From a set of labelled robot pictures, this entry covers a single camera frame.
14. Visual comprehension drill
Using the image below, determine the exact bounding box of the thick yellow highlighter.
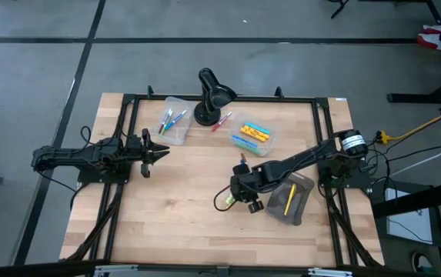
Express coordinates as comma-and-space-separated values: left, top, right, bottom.
244, 125, 273, 140
239, 128, 269, 142

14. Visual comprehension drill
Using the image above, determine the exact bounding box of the smoky grey plastic bin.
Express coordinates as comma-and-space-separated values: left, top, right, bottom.
265, 172, 316, 227

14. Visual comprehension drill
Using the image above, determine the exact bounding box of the black aluminium rig frame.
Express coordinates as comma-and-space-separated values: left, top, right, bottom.
0, 85, 441, 277

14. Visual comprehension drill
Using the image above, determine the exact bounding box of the pink marker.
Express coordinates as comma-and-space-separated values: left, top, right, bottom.
211, 111, 233, 133

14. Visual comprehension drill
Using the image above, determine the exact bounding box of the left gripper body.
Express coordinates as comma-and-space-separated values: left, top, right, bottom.
125, 128, 156, 179

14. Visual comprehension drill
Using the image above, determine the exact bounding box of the slim yellow highlighter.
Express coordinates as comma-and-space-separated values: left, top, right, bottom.
283, 183, 297, 217

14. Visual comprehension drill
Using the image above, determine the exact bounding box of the blue highlighter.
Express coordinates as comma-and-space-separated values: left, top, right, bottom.
244, 122, 272, 135
230, 134, 259, 149

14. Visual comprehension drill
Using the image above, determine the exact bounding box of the white cable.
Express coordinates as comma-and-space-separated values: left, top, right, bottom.
391, 137, 441, 178

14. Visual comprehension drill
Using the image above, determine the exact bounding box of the black camera cable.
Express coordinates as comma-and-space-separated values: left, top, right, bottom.
212, 183, 244, 213

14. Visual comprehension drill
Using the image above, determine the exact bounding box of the thin blue marker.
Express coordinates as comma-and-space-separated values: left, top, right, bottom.
165, 109, 188, 132

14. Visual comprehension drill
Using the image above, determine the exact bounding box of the white flat box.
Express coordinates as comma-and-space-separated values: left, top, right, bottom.
385, 188, 435, 245

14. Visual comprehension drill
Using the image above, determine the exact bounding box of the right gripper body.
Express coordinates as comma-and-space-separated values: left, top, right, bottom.
229, 163, 266, 215

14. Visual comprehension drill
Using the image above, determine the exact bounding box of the black gooseneck desk lamp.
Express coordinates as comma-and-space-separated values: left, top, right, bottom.
192, 67, 239, 127

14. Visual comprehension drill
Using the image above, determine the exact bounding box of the person's shoe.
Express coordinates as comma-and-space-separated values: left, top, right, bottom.
416, 24, 441, 52

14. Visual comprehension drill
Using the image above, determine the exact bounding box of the thin green marker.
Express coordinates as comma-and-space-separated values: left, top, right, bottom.
160, 111, 173, 135

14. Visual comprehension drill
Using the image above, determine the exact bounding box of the clear plastic bin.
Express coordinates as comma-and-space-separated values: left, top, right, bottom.
228, 115, 282, 158
151, 95, 196, 146

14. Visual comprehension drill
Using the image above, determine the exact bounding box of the yellow extension cord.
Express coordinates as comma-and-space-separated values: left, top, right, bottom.
376, 114, 441, 145

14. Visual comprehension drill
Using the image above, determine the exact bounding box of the black desk leg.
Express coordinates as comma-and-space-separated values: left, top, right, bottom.
386, 49, 441, 105

